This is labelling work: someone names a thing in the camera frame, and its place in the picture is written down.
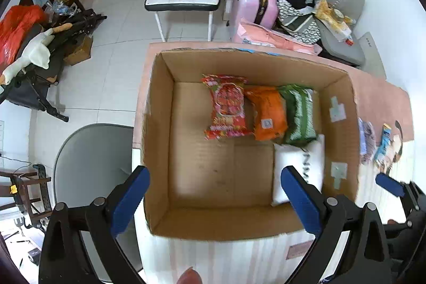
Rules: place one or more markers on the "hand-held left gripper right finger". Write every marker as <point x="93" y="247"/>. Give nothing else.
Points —
<point x="300" y="200"/>

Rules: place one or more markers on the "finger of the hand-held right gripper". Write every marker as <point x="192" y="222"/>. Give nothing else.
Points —
<point x="389" y="185"/>

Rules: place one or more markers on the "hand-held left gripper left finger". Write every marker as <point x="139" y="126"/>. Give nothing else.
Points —
<point x="129" y="200"/>

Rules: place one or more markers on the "white pillow packet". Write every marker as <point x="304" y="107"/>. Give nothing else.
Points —
<point x="299" y="157"/>

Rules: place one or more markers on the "large cardboard box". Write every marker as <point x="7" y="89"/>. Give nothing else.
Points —
<point x="213" y="171"/>

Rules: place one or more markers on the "person's left hand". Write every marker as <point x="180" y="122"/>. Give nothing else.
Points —
<point x="189" y="276"/>

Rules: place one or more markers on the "blue small packet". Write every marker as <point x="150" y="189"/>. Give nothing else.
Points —
<point x="382" y="142"/>

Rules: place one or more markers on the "pale patterned small packet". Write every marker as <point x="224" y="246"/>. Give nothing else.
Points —
<point x="366" y="141"/>

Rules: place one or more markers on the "grey round chair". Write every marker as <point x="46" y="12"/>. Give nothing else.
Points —
<point x="90" y="157"/>

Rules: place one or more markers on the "green snack packet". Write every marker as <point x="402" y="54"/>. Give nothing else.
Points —
<point x="299" y="116"/>

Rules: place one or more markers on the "orange snack packet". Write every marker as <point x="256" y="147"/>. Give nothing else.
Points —
<point x="270" y="114"/>

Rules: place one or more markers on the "dark wooden chair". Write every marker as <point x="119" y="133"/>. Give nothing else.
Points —
<point x="20" y="191"/>

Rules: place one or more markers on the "red snack packet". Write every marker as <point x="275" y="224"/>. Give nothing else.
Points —
<point x="228" y="107"/>

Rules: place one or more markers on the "white flat panel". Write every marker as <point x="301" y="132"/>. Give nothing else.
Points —
<point x="372" y="52"/>

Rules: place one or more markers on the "grey cushioned chair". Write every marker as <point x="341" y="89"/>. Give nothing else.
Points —
<point x="342" y="47"/>

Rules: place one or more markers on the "small brown cardboard box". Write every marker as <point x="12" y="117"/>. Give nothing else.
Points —
<point x="80" y="52"/>

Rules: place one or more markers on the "pink folded clothes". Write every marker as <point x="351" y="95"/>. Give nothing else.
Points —
<point x="266" y="37"/>

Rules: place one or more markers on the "white goose plush toy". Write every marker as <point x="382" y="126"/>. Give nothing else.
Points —
<point x="35" y="52"/>

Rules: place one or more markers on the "yellow snack bags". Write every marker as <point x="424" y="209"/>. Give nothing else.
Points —
<point x="334" y="17"/>

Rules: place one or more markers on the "black white patterned bag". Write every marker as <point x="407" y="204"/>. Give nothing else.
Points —
<point x="298" y="17"/>

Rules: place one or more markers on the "pink suitcase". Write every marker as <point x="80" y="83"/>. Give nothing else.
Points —
<point x="253" y="3"/>

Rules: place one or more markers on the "black padded folding chair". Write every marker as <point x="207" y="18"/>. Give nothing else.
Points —
<point x="181" y="4"/>

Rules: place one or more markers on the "red plastic bag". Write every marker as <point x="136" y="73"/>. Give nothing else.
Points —
<point x="15" y="27"/>

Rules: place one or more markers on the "black folding frame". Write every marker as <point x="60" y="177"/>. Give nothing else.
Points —
<point x="50" y="71"/>

